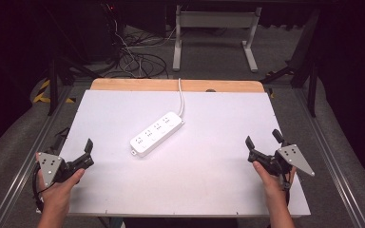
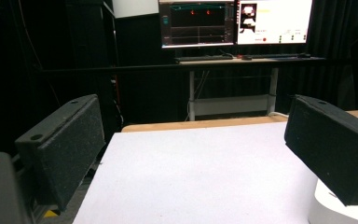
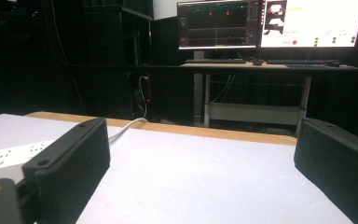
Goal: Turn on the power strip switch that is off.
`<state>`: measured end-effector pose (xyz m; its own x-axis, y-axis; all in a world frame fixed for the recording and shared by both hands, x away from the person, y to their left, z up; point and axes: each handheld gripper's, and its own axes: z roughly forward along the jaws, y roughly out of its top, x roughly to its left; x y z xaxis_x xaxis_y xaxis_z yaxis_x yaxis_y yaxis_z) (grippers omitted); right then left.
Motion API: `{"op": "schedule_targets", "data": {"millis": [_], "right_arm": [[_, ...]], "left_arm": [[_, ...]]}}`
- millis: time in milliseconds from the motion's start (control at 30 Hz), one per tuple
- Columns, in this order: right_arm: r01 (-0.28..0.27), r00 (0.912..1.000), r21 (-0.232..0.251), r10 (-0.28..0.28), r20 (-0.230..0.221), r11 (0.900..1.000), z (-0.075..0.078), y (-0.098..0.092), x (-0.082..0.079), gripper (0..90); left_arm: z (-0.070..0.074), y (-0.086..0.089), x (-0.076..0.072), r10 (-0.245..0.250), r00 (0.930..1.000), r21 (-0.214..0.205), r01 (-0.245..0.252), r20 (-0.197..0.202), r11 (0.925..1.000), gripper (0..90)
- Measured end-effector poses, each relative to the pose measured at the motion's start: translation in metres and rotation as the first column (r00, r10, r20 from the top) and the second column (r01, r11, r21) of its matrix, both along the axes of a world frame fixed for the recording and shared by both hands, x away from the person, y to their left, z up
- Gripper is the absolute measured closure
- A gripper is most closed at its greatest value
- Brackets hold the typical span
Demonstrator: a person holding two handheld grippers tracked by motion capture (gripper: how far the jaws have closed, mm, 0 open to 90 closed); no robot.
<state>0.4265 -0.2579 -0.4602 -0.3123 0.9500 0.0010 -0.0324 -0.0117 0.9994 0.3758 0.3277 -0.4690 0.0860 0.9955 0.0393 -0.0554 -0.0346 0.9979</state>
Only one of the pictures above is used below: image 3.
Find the dark-screen computer monitor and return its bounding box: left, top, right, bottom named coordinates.
left=176, top=0, right=260, bottom=50

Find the wooden desk with metal legs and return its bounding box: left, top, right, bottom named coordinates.
left=180, top=61, right=358, bottom=136

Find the black horizontal rail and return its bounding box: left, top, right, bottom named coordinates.
left=64, top=63, right=358, bottom=76

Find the white power cable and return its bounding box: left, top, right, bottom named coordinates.
left=108, top=117, right=149, bottom=143

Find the bright-screen computer monitor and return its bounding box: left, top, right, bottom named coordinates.
left=259, top=0, right=358, bottom=49

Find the white power strip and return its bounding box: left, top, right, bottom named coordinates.
left=0, top=140, right=55, bottom=173

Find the black keyboard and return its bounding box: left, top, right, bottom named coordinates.
left=185, top=58, right=247, bottom=64
left=266, top=59, right=328, bottom=65

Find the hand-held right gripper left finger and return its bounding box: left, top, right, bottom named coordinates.
left=21, top=117, right=111, bottom=224

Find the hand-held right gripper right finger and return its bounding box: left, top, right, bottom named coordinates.
left=294, top=117, right=358, bottom=224

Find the black cabinet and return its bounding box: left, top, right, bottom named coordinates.
left=83, top=4, right=154, bottom=67

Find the white table mat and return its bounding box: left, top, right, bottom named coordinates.
left=0, top=113, right=355, bottom=224

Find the dark mouse pad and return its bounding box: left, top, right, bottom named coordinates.
left=284, top=63, right=358, bottom=70

